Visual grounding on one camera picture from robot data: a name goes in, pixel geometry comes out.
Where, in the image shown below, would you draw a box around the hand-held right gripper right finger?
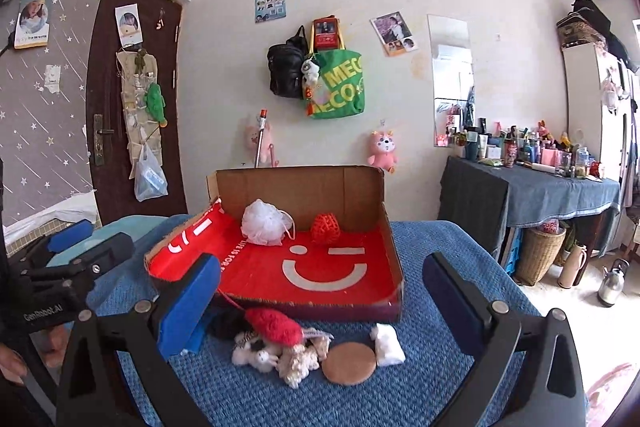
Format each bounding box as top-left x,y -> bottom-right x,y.
422,251 -> 588,427

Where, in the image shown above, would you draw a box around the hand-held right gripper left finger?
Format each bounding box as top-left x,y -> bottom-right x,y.
52,253 -> 222,427

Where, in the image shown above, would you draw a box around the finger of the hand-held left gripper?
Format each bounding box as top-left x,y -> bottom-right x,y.
30,232 -> 136,290
7,219 -> 96,275

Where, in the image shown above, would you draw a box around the white translucent packet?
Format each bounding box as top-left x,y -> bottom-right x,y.
370,323 -> 407,366

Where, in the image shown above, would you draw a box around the cardboard box with red lining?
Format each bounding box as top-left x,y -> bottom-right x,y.
144,165 -> 404,323

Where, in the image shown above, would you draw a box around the white plush bow clip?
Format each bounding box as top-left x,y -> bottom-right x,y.
231,332 -> 281,373

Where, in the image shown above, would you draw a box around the red fuzzy knitted item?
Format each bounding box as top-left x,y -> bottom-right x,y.
244,308 -> 305,345

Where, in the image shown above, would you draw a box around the round tan makeup puff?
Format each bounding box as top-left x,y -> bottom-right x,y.
321,342 -> 377,387

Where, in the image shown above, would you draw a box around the cream fuzzy scrunchie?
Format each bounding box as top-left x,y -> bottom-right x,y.
300,334 -> 332,360
277,344 -> 321,389

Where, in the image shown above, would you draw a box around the person's left hand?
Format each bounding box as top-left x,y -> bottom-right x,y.
0,324 -> 68,385

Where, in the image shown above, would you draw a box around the teal bed sheet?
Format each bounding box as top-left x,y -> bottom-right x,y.
47,214 -> 168,268

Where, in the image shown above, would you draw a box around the clear plastic bag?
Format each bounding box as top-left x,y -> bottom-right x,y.
134,142 -> 169,202

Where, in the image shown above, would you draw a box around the wicker basket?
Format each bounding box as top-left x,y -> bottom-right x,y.
515,224 -> 567,287

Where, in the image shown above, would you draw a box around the blue knitted blanket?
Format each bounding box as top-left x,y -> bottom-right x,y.
85,214 -> 546,427

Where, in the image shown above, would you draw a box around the white mesh bath pouf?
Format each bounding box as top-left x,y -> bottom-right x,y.
241,199 -> 296,246

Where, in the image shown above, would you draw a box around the cream thermos jug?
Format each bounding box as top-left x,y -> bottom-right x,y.
557,241 -> 588,287

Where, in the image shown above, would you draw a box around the table with denim cloth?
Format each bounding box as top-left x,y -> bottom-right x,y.
437,155 -> 622,275

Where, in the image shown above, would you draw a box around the beige hanging door organizer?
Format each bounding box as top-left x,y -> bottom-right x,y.
116,48 -> 163,180

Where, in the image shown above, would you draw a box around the red mesh scrubber ball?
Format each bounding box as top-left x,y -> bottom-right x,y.
310,213 -> 343,244

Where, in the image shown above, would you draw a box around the green plush toy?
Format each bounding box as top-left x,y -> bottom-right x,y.
144,83 -> 168,128

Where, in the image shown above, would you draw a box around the dark brown door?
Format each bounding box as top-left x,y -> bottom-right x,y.
85,0 -> 188,228

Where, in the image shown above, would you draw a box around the steel kettle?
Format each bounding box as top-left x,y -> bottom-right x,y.
597,258 -> 631,308

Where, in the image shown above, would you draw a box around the pink plush doll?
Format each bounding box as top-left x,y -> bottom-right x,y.
368,130 -> 401,174

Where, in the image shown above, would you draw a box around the group of cosmetic bottles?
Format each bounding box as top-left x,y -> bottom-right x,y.
445,117 -> 608,180

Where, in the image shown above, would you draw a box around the pale pink plush toy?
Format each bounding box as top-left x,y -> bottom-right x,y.
244,117 -> 273,158

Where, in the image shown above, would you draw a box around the pink slipper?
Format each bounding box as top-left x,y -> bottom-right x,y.
585,362 -> 640,427

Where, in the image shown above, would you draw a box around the photo on door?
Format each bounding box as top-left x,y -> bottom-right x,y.
115,3 -> 143,50

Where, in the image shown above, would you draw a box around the white wardrobe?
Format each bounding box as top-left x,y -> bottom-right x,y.
562,42 -> 640,208

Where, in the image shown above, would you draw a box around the green tote bag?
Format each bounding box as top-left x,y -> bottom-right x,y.
306,49 -> 366,120

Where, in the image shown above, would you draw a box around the black backpack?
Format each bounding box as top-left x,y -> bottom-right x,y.
266,25 -> 308,99

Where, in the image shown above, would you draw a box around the panda plush charm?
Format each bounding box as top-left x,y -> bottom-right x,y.
300,58 -> 321,86

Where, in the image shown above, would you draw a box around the photo collage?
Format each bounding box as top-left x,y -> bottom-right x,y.
370,12 -> 418,58

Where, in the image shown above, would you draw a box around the red framed box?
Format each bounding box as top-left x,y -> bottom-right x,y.
311,16 -> 346,52

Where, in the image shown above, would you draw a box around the patterned storage box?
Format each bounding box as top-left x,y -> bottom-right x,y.
556,12 -> 606,52

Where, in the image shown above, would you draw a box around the black clothes pile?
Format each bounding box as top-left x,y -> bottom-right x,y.
572,0 -> 638,72

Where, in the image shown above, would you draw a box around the red string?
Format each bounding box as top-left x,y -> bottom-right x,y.
216,288 -> 251,314

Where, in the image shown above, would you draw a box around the metal door handle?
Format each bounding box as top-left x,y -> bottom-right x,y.
91,114 -> 113,166

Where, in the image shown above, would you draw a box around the metal mop handle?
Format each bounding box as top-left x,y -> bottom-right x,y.
253,108 -> 268,168

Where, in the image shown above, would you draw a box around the frameless wall mirror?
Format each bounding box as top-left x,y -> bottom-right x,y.
427,14 -> 475,148

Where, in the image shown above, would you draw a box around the wall calendar poster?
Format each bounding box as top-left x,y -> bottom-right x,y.
14,0 -> 53,50

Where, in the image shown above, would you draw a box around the blue wall poster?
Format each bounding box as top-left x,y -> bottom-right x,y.
253,0 -> 291,24

